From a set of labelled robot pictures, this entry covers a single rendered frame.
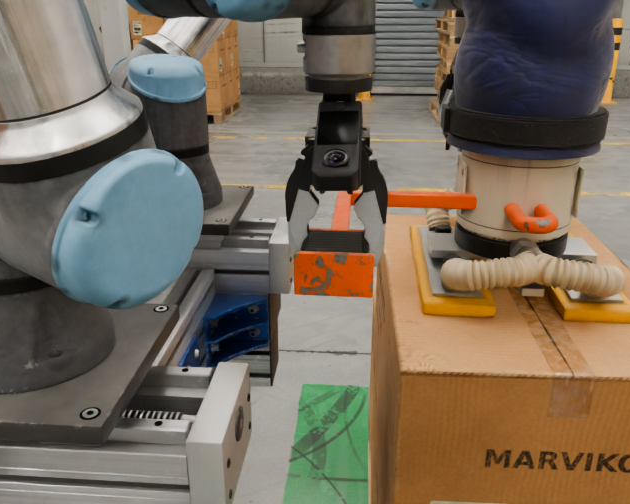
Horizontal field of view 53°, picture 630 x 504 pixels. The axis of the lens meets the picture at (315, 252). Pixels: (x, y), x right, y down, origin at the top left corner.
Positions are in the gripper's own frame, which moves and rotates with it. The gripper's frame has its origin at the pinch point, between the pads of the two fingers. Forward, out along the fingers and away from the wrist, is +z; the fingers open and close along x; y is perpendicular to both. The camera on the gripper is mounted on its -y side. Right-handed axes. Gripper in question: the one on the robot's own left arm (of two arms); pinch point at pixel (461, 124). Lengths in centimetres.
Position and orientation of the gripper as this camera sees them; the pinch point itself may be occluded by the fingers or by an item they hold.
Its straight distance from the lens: 161.1
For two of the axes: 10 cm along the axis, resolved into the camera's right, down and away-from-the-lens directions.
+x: 10.0, 0.3, -0.8
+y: -0.9, 3.7, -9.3
